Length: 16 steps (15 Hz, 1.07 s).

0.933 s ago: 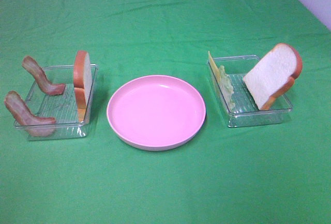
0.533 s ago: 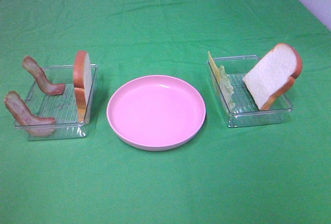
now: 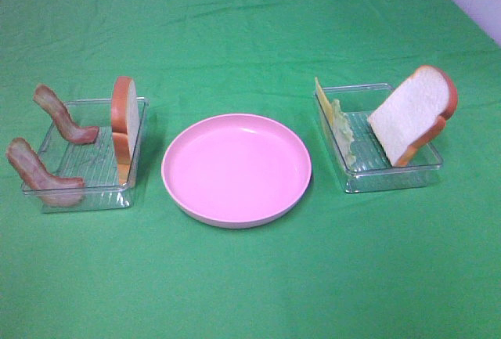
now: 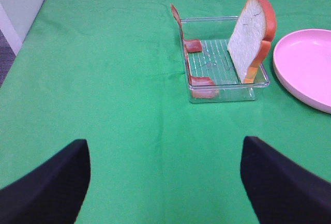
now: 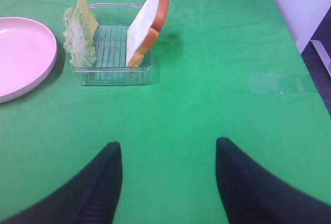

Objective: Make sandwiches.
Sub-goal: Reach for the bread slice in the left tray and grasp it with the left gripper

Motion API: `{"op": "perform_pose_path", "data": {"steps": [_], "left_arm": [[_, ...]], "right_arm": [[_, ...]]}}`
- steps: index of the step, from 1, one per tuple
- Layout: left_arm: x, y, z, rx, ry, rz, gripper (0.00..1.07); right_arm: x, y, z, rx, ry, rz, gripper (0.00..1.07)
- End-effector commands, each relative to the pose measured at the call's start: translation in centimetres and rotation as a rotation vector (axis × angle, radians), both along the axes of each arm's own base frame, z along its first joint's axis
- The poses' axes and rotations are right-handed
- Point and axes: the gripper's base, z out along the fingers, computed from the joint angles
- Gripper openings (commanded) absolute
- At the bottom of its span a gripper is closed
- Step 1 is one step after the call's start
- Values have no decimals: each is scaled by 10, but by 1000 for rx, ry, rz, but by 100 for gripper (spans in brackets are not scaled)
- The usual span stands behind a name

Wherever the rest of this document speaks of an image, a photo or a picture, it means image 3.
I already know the green lettuce leaf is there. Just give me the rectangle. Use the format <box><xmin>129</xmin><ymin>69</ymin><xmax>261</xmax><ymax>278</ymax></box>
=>
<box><xmin>331</xmin><ymin>99</ymin><xmax>356</xmax><ymax>167</ymax></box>

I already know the bread slice from tray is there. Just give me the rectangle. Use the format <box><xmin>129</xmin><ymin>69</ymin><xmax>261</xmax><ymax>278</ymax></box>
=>
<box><xmin>110</xmin><ymin>76</ymin><xmax>140</xmax><ymax>185</ymax></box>

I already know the bacon strip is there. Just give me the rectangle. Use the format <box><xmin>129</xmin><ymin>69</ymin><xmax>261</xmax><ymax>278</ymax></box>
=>
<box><xmin>33</xmin><ymin>84</ymin><xmax>99</xmax><ymax>145</ymax></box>
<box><xmin>5</xmin><ymin>137</ymin><xmax>85</xmax><ymax>207</ymax></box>

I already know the pink round plate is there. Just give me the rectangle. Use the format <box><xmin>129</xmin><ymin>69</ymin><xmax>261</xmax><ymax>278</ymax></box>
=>
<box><xmin>161</xmin><ymin>114</ymin><xmax>312</xmax><ymax>229</ymax></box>

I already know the yellow cheese slice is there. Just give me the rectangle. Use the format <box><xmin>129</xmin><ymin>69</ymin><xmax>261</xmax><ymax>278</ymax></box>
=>
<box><xmin>315</xmin><ymin>77</ymin><xmax>333</xmax><ymax>127</ymax></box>

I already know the right clear plastic tray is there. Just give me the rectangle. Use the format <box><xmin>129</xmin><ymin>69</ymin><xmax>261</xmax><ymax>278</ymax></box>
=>
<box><xmin>315</xmin><ymin>83</ymin><xmax>443</xmax><ymax>193</ymax></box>

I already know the clear plastic tray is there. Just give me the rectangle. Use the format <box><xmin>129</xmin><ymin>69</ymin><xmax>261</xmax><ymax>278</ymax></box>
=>
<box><xmin>21</xmin><ymin>96</ymin><xmax>150</xmax><ymax>213</ymax></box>
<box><xmin>315</xmin><ymin>83</ymin><xmax>443</xmax><ymax>193</ymax></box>

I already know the green tablecloth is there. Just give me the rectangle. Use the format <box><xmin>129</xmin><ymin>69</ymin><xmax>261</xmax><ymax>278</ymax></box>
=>
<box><xmin>1</xmin><ymin>0</ymin><xmax>500</xmax><ymax>338</ymax></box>

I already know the left clear plastic tray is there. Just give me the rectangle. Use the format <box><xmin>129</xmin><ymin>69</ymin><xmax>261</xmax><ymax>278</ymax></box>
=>
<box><xmin>21</xmin><ymin>96</ymin><xmax>150</xmax><ymax>213</ymax></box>

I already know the bread slice in right tray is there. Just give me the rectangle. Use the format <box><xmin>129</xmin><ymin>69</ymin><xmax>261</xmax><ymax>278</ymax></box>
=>
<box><xmin>368</xmin><ymin>65</ymin><xmax>458</xmax><ymax>167</ymax></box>

